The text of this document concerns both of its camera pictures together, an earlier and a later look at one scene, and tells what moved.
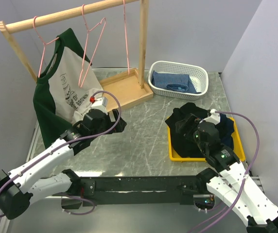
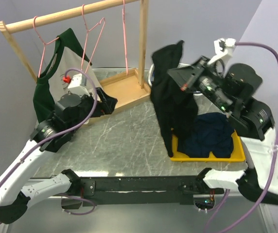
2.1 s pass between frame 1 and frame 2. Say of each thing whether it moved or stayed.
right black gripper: moved
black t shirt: moved
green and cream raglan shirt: stayed
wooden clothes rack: stayed
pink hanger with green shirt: stayed
